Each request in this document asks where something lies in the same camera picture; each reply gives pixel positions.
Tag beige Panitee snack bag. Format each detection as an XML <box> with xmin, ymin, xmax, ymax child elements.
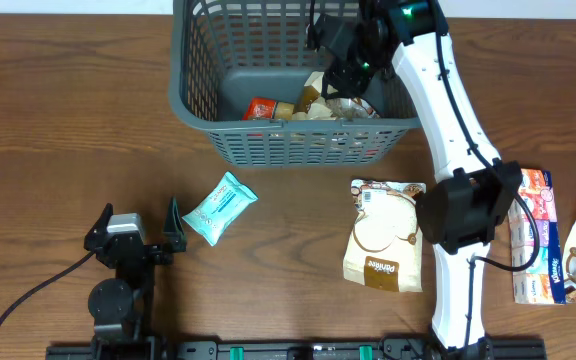
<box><xmin>342</xmin><ymin>179</ymin><xmax>426</xmax><ymax>292</ymax></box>

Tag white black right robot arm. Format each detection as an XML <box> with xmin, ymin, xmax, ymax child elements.
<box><xmin>306</xmin><ymin>1</ymin><xmax>521</xmax><ymax>359</ymax></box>

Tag Kleenex tissue multipack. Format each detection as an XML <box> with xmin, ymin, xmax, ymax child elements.
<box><xmin>508</xmin><ymin>169</ymin><xmax>566</xmax><ymax>305</ymax></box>

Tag orange spaghetti package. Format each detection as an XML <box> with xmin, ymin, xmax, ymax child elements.
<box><xmin>241</xmin><ymin>96</ymin><xmax>384</xmax><ymax>159</ymax></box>

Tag grey plastic basket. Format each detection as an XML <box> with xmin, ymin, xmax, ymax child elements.
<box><xmin>168</xmin><ymin>0</ymin><xmax>419</xmax><ymax>166</ymax></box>

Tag teal wet wipes pack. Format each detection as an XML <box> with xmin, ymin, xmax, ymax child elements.
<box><xmin>182</xmin><ymin>172</ymin><xmax>258</xmax><ymax>246</ymax></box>

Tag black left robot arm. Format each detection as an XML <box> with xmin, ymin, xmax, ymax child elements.
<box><xmin>84</xmin><ymin>198</ymin><xmax>187</xmax><ymax>359</ymax></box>

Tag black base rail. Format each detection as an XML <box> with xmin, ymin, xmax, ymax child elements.
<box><xmin>45</xmin><ymin>337</ymin><xmax>547</xmax><ymax>360</ymax></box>

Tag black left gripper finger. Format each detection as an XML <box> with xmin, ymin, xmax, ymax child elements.
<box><xmin>86</xmin><ymin>203</ymin><xmax>113</xmax><ymax>242</ymax></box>
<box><xmin>163</xmin><ymin>197</ymin><xmax>187</xmax><ymax>244</ymax></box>

